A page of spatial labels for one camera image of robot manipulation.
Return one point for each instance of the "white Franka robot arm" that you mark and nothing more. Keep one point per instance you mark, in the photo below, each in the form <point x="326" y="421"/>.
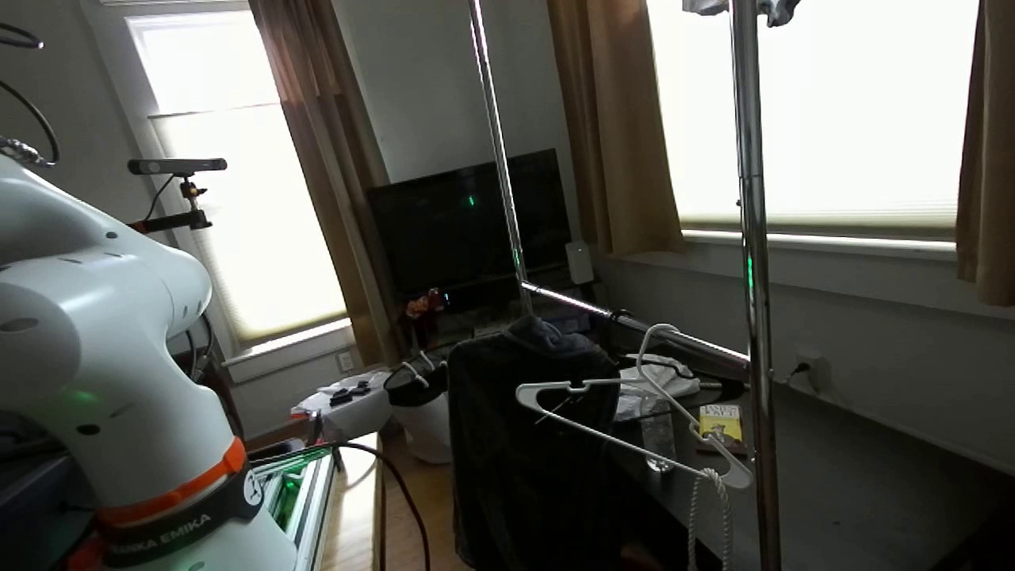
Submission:
<point x="83" y="317"/>

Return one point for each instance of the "grey fuzzy cloth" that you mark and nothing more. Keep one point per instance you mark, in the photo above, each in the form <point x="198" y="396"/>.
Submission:
<point x="551" y="338"/>

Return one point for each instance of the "white folded cloth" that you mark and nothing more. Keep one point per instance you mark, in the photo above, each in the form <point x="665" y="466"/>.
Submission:
<point x="662" y="383"/>

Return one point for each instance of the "small white box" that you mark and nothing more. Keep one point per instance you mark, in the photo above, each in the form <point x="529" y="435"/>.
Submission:
<point x="579" y="261"/>

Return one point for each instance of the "black monitor screen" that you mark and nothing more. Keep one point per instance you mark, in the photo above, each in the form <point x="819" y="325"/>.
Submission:
<point x="446" y="242"/>

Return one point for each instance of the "red flower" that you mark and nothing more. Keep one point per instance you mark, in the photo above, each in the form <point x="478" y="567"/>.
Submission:
<point x="426" y="305"/>

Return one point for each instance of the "white plastic clothes hanger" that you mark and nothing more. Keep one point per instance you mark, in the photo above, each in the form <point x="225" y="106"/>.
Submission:
<point x="525" y="393"/>

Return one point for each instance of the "white waste bin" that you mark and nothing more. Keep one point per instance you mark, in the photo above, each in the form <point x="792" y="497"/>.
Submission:
<point x="428" y="428"/>

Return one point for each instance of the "yellow paper tag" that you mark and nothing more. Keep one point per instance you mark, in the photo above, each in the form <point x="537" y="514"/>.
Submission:
<point x="720" y="422"/>

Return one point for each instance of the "silver metal clothes rack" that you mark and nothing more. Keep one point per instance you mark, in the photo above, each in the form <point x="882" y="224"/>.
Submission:
<point x="754" y="209"/>

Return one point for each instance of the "black camera on stand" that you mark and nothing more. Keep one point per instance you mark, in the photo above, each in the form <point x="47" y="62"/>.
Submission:
<point x="176" y="167"/>

